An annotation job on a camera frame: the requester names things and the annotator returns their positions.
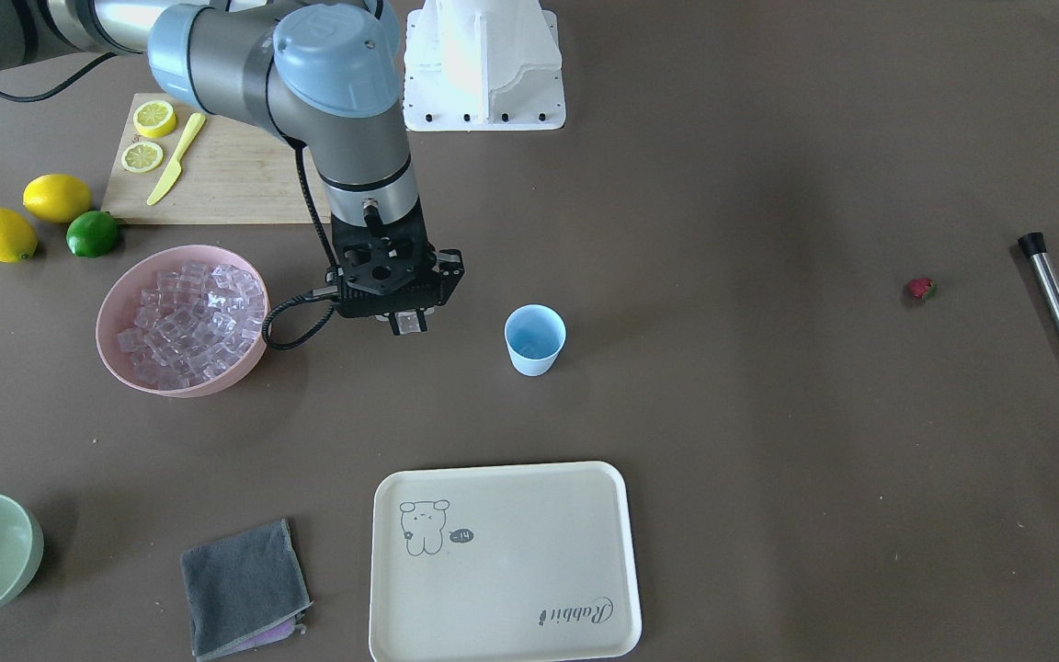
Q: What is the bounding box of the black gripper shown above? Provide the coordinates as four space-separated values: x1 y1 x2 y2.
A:
325 201 465 336

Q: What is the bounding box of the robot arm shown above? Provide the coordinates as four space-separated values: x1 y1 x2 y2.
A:
0 1 465 336

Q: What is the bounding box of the light blue plastic cup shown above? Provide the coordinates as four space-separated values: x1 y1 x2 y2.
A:
503 304 567 377

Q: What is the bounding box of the clear ice cube pile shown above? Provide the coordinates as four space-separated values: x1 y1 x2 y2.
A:
115 260 268 391

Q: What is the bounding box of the wooden cutting board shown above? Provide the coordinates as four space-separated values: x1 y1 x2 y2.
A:
98 117 310 225

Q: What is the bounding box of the pink plastic bowl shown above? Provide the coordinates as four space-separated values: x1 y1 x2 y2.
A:
94 245 270 398

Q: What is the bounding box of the cream rabbit tray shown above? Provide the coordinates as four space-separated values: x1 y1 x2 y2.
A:
369 461 643 661

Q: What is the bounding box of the yellow plastic knife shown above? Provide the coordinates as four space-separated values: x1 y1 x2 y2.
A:
144 112 207 205

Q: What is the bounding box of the lemon half slice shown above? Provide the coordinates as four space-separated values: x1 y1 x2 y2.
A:
131 99 177 139
120 140 165 175

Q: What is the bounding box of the grey folded cloth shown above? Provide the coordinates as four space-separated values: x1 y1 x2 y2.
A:
180 519 313 661

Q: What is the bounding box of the green lime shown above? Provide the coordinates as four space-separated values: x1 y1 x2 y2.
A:
64 211 120 258

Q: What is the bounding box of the whole yellow lemon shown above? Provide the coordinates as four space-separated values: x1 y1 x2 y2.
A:
0 207 40 263
22 173 93 223

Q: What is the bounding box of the red strawberry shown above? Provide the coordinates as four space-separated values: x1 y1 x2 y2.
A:
904 278 937 304

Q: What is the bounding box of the steel muddler black tip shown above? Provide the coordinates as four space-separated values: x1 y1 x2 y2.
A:
1017 232 1059 336

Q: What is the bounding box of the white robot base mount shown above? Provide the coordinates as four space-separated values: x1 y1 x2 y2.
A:
403 1 567 131

